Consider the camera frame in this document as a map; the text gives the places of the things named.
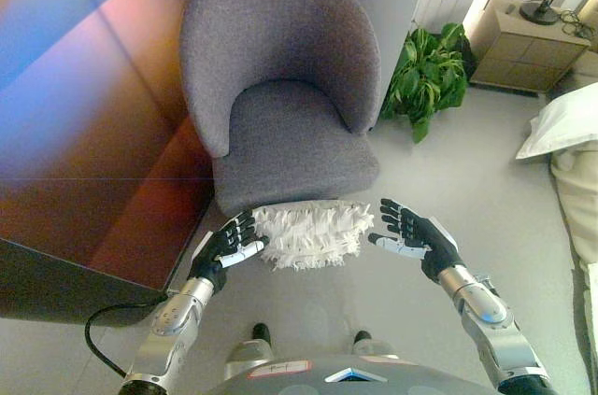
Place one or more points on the silver right robot leg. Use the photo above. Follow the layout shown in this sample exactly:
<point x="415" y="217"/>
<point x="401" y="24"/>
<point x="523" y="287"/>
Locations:
<point x="369" y="348"/>

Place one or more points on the white bed pillow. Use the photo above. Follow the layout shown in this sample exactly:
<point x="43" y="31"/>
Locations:
<point x="565" y="119"/>

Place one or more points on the silver left robot leg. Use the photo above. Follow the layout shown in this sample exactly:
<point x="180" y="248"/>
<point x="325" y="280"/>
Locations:
<point x="247" y="355"/>

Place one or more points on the dark wooden cabinet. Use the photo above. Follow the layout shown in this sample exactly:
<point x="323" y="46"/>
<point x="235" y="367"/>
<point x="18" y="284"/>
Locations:
<point x="84" y="133"/>

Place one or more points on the beige nightstand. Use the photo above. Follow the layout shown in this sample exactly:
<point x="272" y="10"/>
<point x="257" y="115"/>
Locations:
<point x="523" y="52"/>

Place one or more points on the silver robot leg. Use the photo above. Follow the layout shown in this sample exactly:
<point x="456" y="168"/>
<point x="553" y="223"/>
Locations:
<point x="247" y="355"/>
<point x="369" y="348"/>

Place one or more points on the green potted plant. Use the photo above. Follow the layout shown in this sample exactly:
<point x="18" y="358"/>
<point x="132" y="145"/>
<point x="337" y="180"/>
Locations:
<point x="427" y="77"/>

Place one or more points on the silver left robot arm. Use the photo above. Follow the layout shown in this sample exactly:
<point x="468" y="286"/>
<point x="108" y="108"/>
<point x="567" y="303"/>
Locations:
<point x="177" y="315"/>

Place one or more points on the white fringed pillow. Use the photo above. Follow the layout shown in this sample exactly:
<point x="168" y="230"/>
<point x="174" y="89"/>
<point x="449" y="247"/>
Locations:
<point x="308" y="234"/>

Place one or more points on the gray fabric armchair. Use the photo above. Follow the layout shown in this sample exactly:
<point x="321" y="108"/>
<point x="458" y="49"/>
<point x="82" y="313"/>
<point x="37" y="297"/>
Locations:
<point x="280" y="40"/>

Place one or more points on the gray robot torso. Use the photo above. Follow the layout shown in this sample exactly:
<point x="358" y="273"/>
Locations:
<point x="336" y="378"/>

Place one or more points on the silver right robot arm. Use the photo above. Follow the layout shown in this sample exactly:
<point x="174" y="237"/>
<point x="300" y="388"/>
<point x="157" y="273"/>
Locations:
<point x="490" y="315"/>

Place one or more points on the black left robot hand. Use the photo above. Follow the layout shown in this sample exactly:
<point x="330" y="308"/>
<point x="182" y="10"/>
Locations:
<point x="212" y="257"/>

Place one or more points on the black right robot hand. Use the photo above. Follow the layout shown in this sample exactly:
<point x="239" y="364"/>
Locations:
<point x="427" y="241"/>

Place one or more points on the cream bed duvet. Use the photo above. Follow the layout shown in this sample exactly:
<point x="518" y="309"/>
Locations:
<point x="581" y="194"/>

